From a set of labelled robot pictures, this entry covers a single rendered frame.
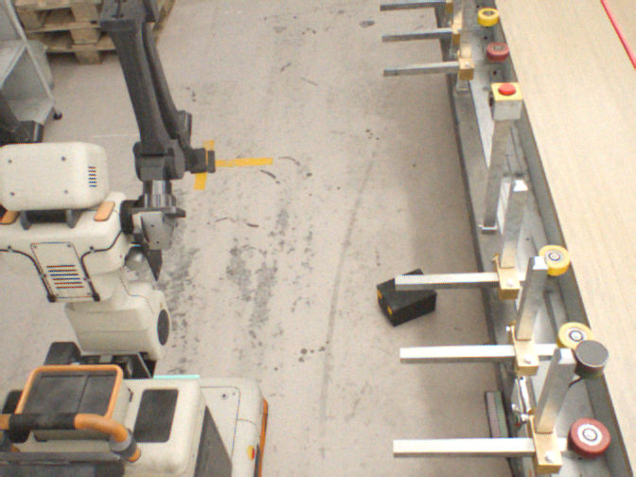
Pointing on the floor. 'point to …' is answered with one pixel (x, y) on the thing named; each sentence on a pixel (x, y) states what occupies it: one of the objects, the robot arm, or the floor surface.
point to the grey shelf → (22, 73)
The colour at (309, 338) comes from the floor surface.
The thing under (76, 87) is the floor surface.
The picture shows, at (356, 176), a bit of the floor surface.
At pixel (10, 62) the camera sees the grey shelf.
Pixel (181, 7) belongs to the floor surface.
